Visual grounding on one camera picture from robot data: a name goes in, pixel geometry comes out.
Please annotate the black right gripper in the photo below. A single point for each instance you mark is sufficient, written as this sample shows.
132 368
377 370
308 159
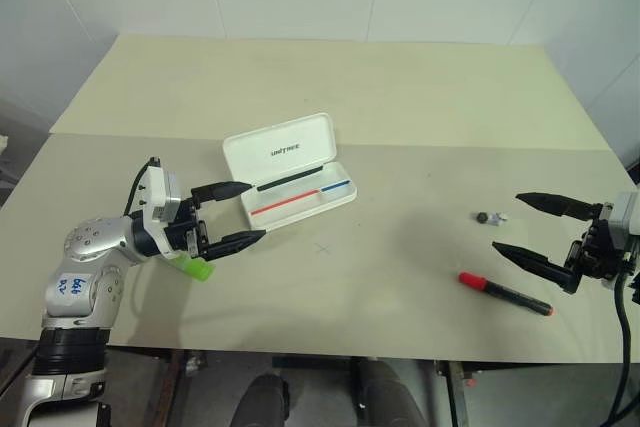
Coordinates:
597 254

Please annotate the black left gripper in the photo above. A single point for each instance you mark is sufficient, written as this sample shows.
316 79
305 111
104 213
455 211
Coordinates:
182 234

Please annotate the black eraser blue-white sleeve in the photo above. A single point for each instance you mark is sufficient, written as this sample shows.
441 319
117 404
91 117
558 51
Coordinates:
492 219

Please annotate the red and black marker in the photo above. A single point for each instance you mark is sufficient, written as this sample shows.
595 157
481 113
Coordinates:
505 293

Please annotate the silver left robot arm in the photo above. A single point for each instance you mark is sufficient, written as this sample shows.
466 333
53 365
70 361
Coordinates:
85 247

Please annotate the white plastic pencil case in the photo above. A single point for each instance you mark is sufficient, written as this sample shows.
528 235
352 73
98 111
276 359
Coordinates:
280 152

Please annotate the dark rounded shape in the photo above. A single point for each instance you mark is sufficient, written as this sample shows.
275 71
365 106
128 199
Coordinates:
387 397
262 402

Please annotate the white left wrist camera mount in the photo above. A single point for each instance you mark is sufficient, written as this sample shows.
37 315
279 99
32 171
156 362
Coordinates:
155 187

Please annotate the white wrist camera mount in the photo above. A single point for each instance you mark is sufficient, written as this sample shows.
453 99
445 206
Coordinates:
155 187
626 214

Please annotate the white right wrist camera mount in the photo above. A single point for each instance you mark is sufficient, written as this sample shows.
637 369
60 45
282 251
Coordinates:
626 214

